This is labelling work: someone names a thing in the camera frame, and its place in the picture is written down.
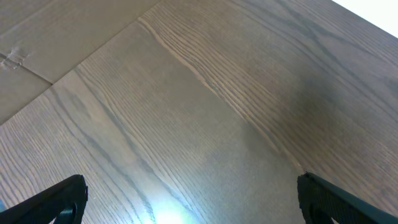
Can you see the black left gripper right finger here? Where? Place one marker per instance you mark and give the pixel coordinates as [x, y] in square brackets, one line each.
[322, 202]

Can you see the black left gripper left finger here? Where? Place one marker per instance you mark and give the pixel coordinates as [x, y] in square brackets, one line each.
[63, 202]

